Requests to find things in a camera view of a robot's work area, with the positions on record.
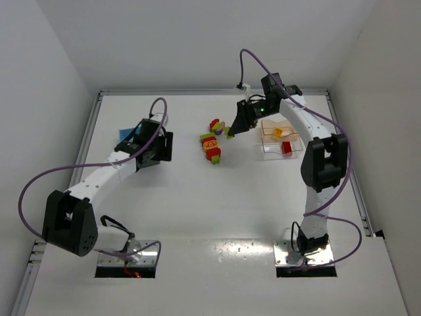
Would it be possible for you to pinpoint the lime green lego brick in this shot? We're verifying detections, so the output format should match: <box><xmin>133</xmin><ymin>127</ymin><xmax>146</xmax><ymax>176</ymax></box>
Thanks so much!
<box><xmin>224</xmin><ymin>126</ymin><xmax>235</xmax><ymax>140</ymax></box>

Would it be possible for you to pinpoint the yellow lego brick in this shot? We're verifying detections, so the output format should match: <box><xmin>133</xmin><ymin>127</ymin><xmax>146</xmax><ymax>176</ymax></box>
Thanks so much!
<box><xmin>273</xmin><ymin>128</ymin><xmax>284</xmax><ymax>138</ymax></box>

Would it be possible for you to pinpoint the red lego brick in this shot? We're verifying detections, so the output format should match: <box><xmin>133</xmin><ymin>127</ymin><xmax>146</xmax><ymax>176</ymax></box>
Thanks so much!
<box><xmin>282</xmin><ymin>142</ymin><xmax>293</xmax><ymax>156</ymax></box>

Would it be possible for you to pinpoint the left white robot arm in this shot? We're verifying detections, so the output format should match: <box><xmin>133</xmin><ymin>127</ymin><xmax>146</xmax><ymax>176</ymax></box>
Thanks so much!
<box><xmin>41</xmin><ymin>113</ymin><xmax>173</xmax><ymax>257</ymax></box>

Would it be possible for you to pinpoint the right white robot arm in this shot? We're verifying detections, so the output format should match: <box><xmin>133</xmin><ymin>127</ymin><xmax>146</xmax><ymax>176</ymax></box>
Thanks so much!
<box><xmin>228</xmin><ymin>73</ymin><xmax>348</xmax><ymax>255</ymax></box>

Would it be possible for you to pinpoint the orange translucent bin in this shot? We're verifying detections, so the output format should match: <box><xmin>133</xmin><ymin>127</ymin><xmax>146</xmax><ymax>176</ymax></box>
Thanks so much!
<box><xmin>260</xmin><ymin>119</ymin><xmax>299</xmax><ymax>143</ymax></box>

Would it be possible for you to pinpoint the clear plastic bin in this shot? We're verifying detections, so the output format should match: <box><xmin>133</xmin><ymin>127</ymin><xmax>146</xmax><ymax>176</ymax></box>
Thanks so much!
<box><xmin>260</xmin><ymin>138</ymin><xmax>303</xmax><ymax>161</ymax></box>

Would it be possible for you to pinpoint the green red orange lego stack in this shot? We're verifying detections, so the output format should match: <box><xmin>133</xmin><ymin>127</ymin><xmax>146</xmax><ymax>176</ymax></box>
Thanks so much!
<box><xmin>200</xmin><ymin>132</ymin><xmax>222</xmax><ymax>165</ymax></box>

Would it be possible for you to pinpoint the blue plastic bin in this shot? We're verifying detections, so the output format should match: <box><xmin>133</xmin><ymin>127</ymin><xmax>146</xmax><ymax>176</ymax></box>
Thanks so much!
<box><xmin>119</xmin><ymin>128</ymin><xmax>139</xmax><ymax>141</ymax></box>

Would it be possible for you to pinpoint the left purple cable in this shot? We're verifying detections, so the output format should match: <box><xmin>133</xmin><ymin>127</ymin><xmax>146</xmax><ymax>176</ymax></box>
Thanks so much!
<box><xmin>18</xmin><ymin>97</ymin><xmax>168</xmax><ymax>264</ymax></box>

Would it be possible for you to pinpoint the purple cable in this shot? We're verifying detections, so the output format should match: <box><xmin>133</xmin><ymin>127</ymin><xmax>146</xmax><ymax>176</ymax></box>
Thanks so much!
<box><xmin>239</xmin><ymin>49</ymin><xmax>362</xmax><ymax>273</ymax></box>
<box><xmin>18</xmin><ymin>97</ymin><xmax>168</xmax><ymax>264</ymax></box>

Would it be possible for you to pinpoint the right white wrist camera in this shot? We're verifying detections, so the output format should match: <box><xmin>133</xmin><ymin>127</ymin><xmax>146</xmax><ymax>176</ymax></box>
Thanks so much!
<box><xmin>234</xmin><ymin>83</ymin><xmax>251</xmax><ymax>93</ymax></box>

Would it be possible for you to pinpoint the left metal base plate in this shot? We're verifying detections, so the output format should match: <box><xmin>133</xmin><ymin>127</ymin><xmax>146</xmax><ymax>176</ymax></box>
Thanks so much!
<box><xmin>97</xmin><ymin>239</ymin><xmax>162</xmax><ymax>269</ymax></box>

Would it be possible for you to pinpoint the metal base plate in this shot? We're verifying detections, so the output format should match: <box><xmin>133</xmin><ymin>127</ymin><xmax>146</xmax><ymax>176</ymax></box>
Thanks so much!
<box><xmin>273</xmin><ymin>240</ymin><xmax>334</xmax><ymax>269</ymax></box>
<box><xmin>97</xmin><ymin>239</ymin><xmax>162</xmax><ymax>269</ymax></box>

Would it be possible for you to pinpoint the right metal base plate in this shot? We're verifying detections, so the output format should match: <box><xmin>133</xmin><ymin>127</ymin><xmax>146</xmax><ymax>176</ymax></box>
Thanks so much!
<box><xmin>273</xmin><ymin>240</ymin><xmax>334</xmax><ymax>269</ymax></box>

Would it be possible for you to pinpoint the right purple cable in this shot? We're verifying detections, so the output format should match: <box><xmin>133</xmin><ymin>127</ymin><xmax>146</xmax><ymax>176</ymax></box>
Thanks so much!
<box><xmin>239</xmin><ymin>49</ymin><xmax>362</xmax><ymax>273</ymax></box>

